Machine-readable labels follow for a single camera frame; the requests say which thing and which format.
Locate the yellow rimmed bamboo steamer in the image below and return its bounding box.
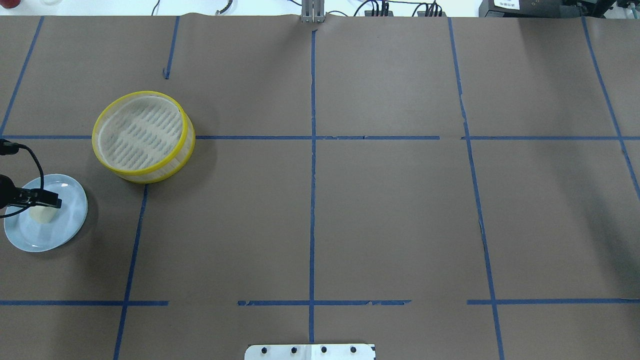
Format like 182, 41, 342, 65
91, 90, 196, 184

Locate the brown paper table cover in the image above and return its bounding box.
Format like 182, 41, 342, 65
1, 14, 639, 360

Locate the black power box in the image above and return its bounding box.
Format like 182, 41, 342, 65
478, 0, 563, 18

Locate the white steamed bun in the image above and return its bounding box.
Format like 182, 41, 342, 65
29, 206, 58, 224

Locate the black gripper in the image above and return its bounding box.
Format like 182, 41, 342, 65
14, 187, 62, 209

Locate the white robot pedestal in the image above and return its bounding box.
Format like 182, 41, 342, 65
244, 343, 377, 360

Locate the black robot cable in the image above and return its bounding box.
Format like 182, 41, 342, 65
0, 139, 46, 219

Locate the aluminium frame post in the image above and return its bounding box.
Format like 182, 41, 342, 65
299, 0, 326, 24

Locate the light blue plate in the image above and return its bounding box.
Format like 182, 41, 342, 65
4, 174, 89, 253

